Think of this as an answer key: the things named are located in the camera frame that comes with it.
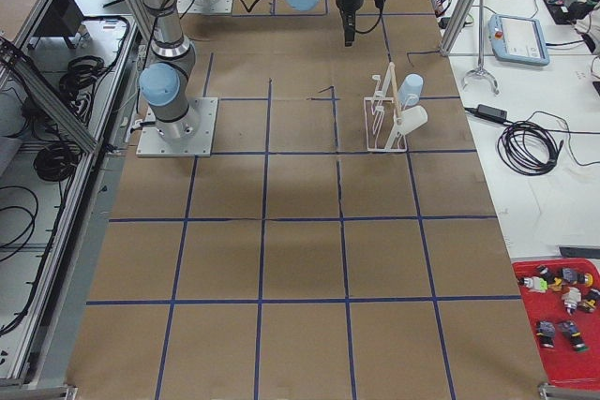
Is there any light blue ikea cup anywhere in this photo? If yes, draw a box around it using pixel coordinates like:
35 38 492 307
397 73 424 108

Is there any white ikea cup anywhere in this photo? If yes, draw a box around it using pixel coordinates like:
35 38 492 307
399 105 428 136

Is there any black power adapter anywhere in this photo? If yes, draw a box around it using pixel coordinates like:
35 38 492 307
475 104 507 124

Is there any blue teach pendant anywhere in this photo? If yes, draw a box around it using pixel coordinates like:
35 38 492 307
488 14 549 67

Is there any person in white shirt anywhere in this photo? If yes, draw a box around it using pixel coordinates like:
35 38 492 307
568 0 599 55

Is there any red plastic tray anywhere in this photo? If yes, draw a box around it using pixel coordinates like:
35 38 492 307
513 259 599 391

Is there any white wire cup rack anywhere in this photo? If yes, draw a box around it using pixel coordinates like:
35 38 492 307
363 62 410 153

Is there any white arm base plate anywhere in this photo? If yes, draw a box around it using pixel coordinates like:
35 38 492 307
136 97 218 157

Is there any coiled black cable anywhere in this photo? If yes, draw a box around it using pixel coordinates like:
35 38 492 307
496 111 600 178

